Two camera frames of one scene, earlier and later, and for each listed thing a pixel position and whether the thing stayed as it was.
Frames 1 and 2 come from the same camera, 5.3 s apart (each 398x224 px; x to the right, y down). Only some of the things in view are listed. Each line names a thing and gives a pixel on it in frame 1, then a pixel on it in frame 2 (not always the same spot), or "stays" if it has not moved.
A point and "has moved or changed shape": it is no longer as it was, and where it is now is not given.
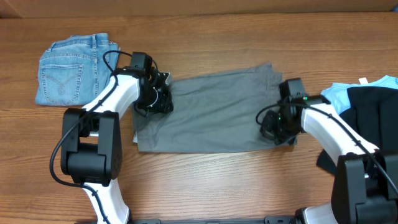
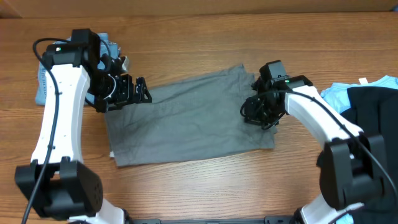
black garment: x=374 y=113 stays
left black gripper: x=162 y=105 -> x=127 y=96
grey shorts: x=216 y=111 has moved or changed shape
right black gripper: x=268 y=132 -> x=252 y=117
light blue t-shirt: x=337 y=93 stays
